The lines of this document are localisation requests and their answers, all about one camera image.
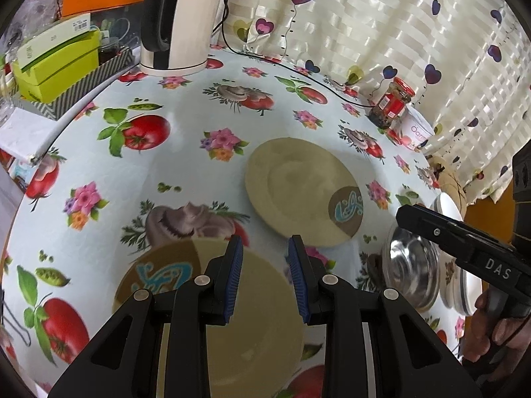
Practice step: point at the wooden cabinet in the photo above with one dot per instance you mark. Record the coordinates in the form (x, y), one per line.
(485, 217)

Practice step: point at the beige plate with brown patch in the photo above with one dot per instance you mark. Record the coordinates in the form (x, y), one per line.
(257, 331)
(298, 186)

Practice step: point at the white and black electric kettle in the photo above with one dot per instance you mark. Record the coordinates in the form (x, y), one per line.
(186, 25)

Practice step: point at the person's right hand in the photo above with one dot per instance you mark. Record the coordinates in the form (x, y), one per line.
(481, 331)

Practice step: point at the zigzag patterned tray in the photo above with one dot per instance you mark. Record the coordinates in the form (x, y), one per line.
(83, 91)

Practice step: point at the white kettle base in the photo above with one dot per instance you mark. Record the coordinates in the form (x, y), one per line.
(195, 67)

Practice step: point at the white bowl with flower print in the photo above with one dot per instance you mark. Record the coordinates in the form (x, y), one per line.
(452, 286)

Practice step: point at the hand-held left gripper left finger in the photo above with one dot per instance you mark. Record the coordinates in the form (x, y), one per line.
(233, 273)

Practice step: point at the vegetable and flower print tablecloth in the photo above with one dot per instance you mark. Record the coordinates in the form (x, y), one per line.
(186, 141)

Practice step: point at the glass jar with red lid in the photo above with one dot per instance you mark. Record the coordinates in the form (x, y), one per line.
(390, 105)

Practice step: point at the white flat box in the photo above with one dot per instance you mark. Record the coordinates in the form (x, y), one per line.
(54, 39)

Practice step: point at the white yogurt cup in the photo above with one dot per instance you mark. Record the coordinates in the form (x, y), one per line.
(417, 130)

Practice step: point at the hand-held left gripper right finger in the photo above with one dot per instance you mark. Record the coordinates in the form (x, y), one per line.
(298, 277)

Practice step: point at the white paper stack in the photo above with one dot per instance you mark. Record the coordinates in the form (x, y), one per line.
(25, 132)

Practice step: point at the stainless steel bowl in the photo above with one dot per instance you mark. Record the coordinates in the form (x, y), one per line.
(412, 273)

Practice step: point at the cream curtain with heart print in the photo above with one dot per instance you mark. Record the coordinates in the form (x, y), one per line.
(373, 20)

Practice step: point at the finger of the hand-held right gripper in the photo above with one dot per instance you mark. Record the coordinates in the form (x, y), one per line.
(427, 226)

